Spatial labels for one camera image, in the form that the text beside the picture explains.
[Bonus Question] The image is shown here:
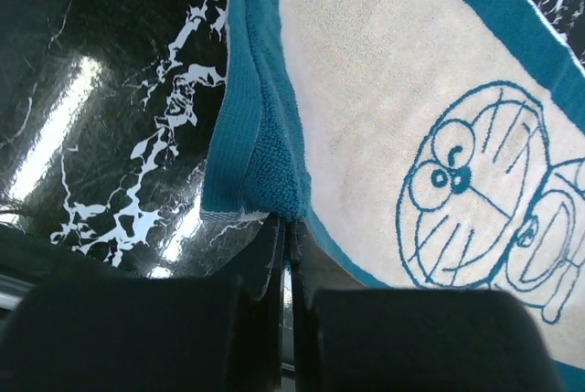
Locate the teal beige cartoon towel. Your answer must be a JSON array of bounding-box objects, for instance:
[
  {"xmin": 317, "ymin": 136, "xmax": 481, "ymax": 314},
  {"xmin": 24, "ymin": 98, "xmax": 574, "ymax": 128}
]
[{"xmin": 201, "ymin": 0, "xmax": 584, "ymax": 367}]

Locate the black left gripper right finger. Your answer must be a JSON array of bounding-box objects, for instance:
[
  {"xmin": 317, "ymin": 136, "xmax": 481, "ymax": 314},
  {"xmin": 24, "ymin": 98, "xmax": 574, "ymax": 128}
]
[{"xmin": 287, "ymin": 220, "xmax": 326, "ymax": 391}]

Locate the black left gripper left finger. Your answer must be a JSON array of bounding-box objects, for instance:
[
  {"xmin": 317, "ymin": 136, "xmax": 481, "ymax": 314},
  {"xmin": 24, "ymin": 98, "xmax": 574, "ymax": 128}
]
[{"xmin": 243, "ymin": 217, "xmax": 285, "ymax": 391}]

